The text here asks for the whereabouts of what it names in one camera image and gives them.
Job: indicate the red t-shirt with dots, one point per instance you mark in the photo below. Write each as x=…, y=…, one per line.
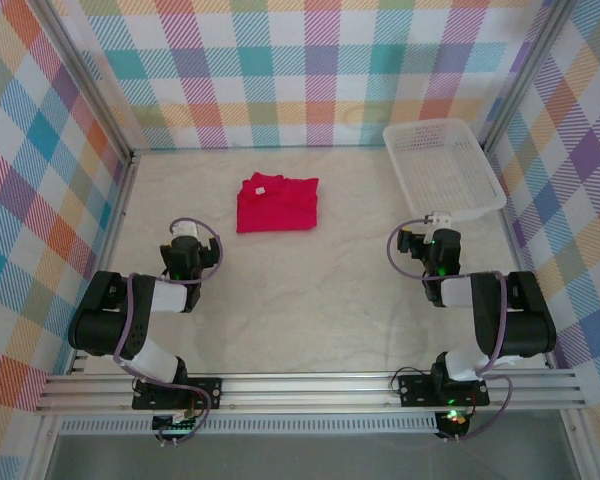
x=280, y=210

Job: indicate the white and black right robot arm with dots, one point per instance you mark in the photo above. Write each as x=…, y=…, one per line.
x=455, y=292

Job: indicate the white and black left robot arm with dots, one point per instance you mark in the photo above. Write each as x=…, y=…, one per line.
x=170, y=297

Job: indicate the white perforated plastic basket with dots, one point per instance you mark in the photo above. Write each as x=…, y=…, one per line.
x=440, y=170

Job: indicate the aluminium table side rail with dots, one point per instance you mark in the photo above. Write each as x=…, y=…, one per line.
x=518, y=260
x=115, y=220

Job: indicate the thin aluminium table rail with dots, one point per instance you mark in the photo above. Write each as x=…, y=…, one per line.
x=255, y=148

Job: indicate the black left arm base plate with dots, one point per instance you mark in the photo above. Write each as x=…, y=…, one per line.
x=210, y=392

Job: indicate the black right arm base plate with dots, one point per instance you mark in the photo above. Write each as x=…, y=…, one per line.
x=415, y=390

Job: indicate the aluminium frame post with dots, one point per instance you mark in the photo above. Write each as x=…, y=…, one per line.
x=87, y=82
x=525, y=75

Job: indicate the aluminium frame leg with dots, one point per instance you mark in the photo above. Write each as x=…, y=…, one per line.
x=42, y=450
x=577, y=450

